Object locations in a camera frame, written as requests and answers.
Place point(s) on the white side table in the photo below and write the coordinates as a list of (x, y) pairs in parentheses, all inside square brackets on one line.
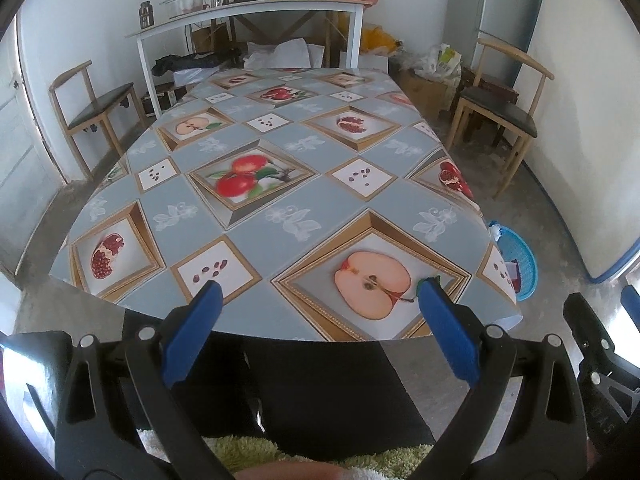
[(250, 7)]

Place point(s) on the blue plastic basket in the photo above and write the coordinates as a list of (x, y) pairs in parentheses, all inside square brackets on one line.
[(525, 255)]

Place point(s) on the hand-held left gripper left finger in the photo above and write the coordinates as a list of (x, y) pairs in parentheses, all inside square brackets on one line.
[(192, 330)]

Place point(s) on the white plastic bags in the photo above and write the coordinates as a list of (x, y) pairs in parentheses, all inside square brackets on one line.
[(422, 60)]

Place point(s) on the white panel with blue edge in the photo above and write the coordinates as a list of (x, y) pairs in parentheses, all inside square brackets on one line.
[(590, 135)]

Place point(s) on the clear glass bowl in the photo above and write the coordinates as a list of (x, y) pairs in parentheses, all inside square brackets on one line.
[(184, 5)]

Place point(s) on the white crumpled sheet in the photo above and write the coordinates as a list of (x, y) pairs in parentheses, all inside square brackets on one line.
[(285, 52)]

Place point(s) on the black cloth bag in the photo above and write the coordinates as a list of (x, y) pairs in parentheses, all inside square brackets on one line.
[(185, 64)]

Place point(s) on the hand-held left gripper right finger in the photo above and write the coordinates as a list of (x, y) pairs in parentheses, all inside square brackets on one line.
[(450, 335)]

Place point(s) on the yellow bag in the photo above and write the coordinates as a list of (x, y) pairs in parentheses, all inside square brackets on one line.
[(377, 40)]

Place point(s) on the fruit print tablecloth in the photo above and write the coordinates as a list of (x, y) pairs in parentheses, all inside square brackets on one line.
[(310, 210)]

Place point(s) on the green white packet bag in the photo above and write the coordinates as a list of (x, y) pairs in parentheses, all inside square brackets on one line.
[(449, 60)]

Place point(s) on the grey refrigerator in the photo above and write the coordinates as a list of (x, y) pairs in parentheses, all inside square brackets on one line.
[(500, 5)]

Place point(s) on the white door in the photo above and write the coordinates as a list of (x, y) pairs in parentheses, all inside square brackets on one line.
[(20, 150)]

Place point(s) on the person's left forearm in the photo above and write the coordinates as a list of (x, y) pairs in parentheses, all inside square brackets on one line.
[(225, 452)]

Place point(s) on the white flat board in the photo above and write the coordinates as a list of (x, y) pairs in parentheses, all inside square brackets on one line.
[(372, 61)]

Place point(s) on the wooden chair with black seat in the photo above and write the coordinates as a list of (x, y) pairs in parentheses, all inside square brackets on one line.
[(97, 105), (500, 115)]

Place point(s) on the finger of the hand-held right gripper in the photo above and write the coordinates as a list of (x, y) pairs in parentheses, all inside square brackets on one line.
[(590, 335), (632, 300)]

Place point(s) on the brown cardboard box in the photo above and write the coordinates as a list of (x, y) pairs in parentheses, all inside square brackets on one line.
[(425, 92), (210, 39)]

